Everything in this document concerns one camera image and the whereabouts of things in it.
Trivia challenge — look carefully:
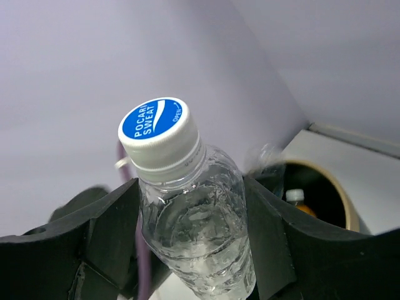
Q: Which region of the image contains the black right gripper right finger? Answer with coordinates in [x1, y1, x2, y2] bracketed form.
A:
[244, 178, 399, 299]

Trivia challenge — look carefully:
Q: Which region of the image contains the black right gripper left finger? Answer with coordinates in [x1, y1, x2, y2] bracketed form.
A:
[1, 179, 147, 299]

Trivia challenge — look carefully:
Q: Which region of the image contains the long orange juice bottle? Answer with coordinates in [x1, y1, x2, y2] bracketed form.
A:
[286, 189, 316, 217]

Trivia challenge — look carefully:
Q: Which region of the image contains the clear bottle white blue cap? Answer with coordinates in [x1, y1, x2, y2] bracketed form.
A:
[118, 97, 256, 299]

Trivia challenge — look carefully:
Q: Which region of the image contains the blue label clear bottle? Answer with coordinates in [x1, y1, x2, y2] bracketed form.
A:
[244, 143, 286, 199]

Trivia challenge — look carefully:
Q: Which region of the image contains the dark bin with gold rim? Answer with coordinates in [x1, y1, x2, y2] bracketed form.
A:
[283, 159, 360, 232]

